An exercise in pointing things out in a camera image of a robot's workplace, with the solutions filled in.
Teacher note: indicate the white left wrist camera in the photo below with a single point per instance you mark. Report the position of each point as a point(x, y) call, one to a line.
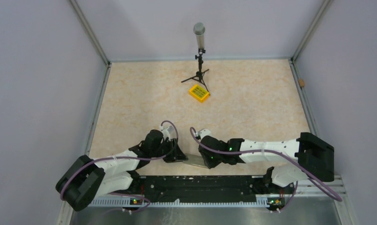
point(168, 132)

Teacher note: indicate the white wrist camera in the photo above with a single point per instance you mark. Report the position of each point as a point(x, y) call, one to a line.
point(202, 133)
point(168, 132)

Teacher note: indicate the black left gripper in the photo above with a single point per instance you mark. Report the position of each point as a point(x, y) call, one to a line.
point(175, 153)

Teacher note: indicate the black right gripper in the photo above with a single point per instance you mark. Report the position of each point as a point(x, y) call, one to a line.
point(211, 164)

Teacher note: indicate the microphone on black tripod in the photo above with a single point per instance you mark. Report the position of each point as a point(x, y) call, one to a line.
point(199, 31)

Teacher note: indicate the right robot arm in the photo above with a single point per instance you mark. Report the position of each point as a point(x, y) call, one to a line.
point(307, 157)

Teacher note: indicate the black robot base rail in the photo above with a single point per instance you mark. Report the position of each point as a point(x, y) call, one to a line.
point(204, 189)

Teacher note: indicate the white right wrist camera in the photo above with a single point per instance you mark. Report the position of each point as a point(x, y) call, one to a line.
point(202, 133)

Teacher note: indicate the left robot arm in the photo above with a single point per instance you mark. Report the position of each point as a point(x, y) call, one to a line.
point(87, 178)

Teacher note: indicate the yellow box with green grid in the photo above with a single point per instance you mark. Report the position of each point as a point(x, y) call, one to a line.
point(199, 93)

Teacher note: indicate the white remote control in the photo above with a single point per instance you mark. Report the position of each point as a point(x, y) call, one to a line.
point(195, 160)

